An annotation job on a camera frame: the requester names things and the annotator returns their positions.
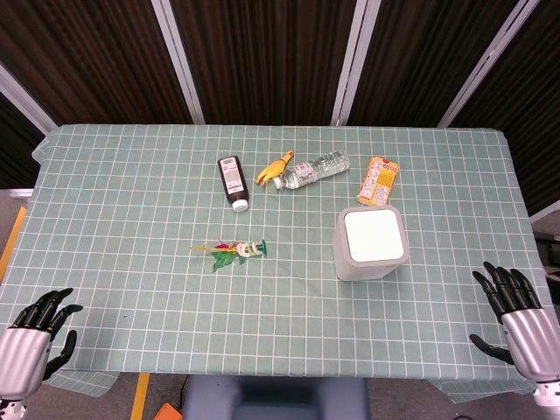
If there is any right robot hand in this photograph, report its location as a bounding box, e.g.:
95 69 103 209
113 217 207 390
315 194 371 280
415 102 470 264
468 261 560 382

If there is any orange object on floor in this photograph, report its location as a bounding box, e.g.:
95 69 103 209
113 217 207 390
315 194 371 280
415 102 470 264
153 402 186 420

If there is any yellow snack package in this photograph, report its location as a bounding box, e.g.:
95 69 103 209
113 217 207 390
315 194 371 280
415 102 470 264
356 156 400 207

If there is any dark slatted partition panel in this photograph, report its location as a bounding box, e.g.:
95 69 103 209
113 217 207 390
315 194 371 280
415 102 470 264
452 0 560 216
0 0 194 125
169 0 358 126
348 0 532 128

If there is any white square container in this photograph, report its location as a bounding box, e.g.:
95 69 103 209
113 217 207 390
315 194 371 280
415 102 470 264
332 204 410 282

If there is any artificial flower sprig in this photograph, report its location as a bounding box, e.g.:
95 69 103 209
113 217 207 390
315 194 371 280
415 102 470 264
189 238 269 273

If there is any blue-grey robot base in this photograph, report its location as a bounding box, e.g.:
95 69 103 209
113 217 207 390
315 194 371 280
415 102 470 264
182 374 371 420

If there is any green checkered tablecloth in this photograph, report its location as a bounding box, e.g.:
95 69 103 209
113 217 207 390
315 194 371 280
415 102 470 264
0 123 560 404

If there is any yellow rubber chicken toy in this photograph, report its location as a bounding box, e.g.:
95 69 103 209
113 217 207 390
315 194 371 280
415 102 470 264
255 150 295 186

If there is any dark brown squeeze bottle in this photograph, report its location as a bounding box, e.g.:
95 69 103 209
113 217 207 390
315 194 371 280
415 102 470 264
217 156 249 214

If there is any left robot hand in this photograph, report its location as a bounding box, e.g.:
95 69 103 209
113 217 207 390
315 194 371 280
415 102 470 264
0 287 84 401

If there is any black equipment box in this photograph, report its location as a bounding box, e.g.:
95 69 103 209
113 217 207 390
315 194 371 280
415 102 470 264
534 232 560 281

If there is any clear plastic water bottle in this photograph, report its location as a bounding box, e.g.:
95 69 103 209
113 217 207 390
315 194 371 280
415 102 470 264
274 150 351 191

